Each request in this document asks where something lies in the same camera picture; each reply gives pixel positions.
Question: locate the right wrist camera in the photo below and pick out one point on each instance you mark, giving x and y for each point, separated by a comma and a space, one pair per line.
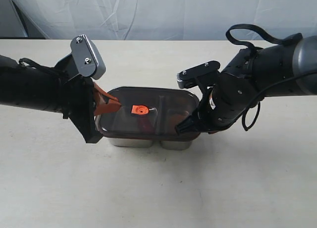
203, 76

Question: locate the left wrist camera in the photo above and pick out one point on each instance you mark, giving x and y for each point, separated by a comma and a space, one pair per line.
87, 59

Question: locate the white backdrop cloth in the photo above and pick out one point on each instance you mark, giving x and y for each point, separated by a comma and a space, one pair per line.
154, 19

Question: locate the stainless steel lunch box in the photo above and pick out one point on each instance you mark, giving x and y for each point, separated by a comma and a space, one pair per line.
141, 143

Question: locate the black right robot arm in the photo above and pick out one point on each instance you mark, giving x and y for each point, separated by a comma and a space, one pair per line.
285, 69

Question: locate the dark transparent box lid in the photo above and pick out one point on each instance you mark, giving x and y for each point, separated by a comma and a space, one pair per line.
164, 107

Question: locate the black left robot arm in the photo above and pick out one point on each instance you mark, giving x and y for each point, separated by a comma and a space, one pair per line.
27, 84

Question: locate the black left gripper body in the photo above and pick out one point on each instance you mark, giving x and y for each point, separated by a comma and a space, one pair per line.
77, 100

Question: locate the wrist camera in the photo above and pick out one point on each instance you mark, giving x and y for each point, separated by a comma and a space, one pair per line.
203, 76
87, 59

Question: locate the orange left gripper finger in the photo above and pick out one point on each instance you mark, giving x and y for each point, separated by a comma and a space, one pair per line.
105, 103

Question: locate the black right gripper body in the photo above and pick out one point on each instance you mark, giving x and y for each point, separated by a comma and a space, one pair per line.
217, 111

